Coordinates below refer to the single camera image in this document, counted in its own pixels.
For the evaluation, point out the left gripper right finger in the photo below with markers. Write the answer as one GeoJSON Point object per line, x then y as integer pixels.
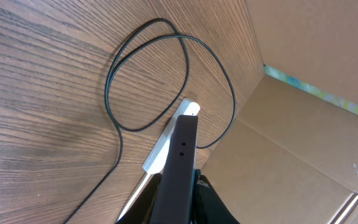
{"type": "Point", "coordinates": [207, 207]}

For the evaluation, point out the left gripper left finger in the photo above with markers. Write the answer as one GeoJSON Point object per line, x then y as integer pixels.
{"type": "Point", "coordinates": [141, 209]}

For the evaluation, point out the Samsung Galaxy smartphone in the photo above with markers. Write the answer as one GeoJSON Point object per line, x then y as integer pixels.
{"type": "Point", "coordinates": [174, 196]}

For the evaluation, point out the white power strip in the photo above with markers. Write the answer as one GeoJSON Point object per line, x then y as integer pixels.
{"type": "Point", "coordinates": [156, 159]}

